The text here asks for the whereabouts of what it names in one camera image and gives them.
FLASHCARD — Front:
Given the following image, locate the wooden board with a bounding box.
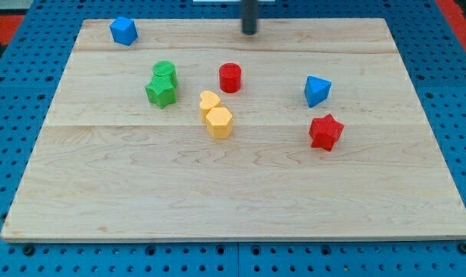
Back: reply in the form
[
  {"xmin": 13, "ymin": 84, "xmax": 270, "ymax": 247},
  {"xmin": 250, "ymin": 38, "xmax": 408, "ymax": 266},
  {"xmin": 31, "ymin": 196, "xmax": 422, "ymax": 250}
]
[{"xmin": 1, "ymin": 18, "xmax": 466, "ymax": 243}]

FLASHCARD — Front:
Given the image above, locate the blue triangle block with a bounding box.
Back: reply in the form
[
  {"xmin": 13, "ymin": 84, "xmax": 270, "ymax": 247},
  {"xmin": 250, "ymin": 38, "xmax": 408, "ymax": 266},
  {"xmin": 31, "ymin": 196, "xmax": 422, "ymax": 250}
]
[{"xmin": 304, "ymin": 75, "xmax": 331, "ymax": 108}]

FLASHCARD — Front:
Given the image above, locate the yellow hexagon block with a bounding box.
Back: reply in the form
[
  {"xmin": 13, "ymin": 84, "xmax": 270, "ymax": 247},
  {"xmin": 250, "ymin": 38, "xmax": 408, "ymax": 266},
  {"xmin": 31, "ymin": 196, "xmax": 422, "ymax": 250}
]
[{"xmin": 205, "ymin": 107, "xmax": 233, "ymax": 139}]

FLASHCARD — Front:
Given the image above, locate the yellow heart block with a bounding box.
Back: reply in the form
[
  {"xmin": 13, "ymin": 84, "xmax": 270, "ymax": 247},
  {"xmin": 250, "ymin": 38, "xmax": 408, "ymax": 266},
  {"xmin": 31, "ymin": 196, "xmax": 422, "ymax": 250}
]
[{"xmin": 199, "ymin": 91, "xmax": 221, "ymax": 123}]

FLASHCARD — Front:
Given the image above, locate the red cylinder block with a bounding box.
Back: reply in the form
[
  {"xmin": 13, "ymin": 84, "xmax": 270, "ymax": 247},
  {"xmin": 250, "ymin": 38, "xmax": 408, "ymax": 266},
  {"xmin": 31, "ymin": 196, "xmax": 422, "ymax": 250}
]
[{"xmin": 218, "ymin": 63, "xmax": 241, "ymax": 93}]

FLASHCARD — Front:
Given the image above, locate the green star block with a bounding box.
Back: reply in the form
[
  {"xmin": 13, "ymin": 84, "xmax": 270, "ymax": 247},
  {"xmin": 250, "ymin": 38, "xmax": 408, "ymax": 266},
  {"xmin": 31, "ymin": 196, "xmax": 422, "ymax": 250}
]
[{"xmin": 145, "ymin": 75, "xmax": 176, "ymax": 109}]

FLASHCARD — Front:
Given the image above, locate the red star block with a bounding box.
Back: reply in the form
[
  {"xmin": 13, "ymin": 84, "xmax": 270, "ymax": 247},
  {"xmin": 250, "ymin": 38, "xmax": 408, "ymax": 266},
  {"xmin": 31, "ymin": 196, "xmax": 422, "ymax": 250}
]
[{"xmin": 309, "ymin": 114, "xmax": 345, "ymax": 152}]

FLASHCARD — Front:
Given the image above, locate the green cylinder block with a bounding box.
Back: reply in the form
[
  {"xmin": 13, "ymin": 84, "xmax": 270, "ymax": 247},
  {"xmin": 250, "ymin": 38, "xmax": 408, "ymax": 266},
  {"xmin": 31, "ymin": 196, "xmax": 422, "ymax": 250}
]
[{"xmin": 152, "ymin": 60, "xmax": 178, "ymax": 87}]

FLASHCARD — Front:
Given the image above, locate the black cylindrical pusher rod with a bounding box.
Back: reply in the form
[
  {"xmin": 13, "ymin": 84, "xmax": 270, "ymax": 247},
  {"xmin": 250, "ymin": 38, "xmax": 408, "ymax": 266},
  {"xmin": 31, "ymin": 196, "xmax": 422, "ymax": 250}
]
[{"xmin": 240, "ymin": 0, "xmax": 258, "ymax": 35}]

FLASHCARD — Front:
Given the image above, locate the blue cube block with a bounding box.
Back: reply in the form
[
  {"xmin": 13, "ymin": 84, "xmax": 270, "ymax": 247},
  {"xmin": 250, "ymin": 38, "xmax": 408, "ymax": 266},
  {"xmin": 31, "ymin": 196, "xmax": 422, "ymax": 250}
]
[{"xmin": 109, "ymin": 17, "xmax": 138, "ymax": 46}]

